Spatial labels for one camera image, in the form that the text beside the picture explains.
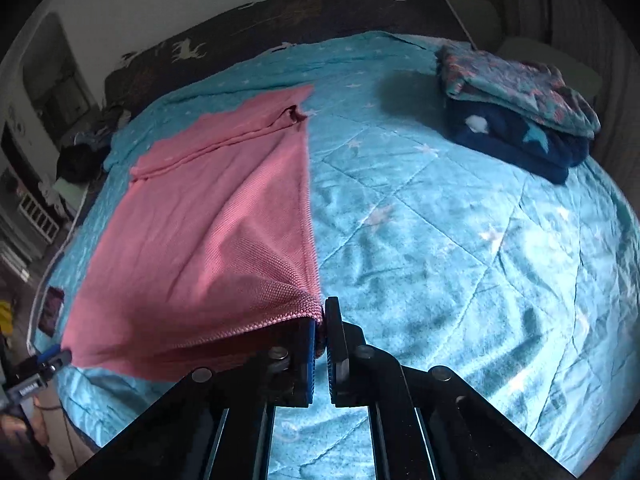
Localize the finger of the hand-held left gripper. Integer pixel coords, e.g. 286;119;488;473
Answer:
34;349;73;368

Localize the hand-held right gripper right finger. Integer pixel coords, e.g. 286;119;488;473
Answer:
325;297;586;480

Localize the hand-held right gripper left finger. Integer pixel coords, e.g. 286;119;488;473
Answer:
67;316;319;480

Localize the pink long-sleeved shirt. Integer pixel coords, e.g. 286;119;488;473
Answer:
62;85;323;378

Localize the person's left forearm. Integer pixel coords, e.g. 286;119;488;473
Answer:
27;390;53;443

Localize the pile of striped clothes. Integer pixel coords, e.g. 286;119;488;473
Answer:
75;105;133;146

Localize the small picture card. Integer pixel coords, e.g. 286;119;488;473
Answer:
37;286;66;338

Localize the white slatted rack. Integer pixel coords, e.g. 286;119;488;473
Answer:
17;192;61;243

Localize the turquoise star quilt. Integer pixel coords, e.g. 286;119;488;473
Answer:
32;30;640;480

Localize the light green mat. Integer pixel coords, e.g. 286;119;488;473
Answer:
52;180;87;221

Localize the black bag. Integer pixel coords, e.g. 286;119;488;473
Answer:
56;144;108;181

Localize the navy star fleece garment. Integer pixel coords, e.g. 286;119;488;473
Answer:
447;95;591;183

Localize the teal patterned folded garment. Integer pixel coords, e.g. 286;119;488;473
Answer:
435;42;601;138

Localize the dark deer print bed sheet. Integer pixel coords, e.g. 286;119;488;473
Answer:
102;0;476;111

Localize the large green cushion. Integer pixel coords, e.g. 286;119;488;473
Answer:
500;35;603;106

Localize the small green cushion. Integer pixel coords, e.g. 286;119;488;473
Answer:
440;0;503;51

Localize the grey curtain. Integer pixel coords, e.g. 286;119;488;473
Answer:
505;0;640;171

